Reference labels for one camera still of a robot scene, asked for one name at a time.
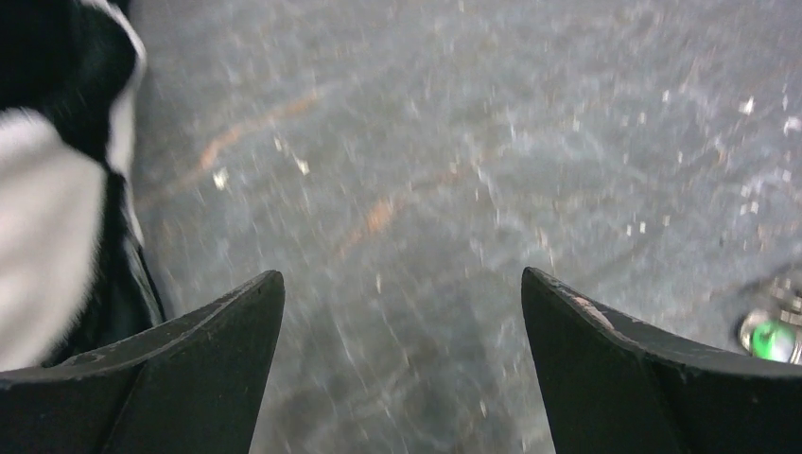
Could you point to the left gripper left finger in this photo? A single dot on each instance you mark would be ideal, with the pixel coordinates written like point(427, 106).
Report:
point(192, 385)

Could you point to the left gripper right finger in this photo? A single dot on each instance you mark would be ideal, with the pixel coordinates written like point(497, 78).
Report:
point(612, 383)

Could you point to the key with green tag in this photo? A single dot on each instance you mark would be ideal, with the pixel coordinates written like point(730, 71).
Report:
point(763, 335)

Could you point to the metal key holder red handle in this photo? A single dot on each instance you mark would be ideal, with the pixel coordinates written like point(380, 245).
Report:
point(778, 296)

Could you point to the black white checkered cloth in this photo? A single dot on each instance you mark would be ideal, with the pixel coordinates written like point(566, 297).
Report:
point(73, 272)

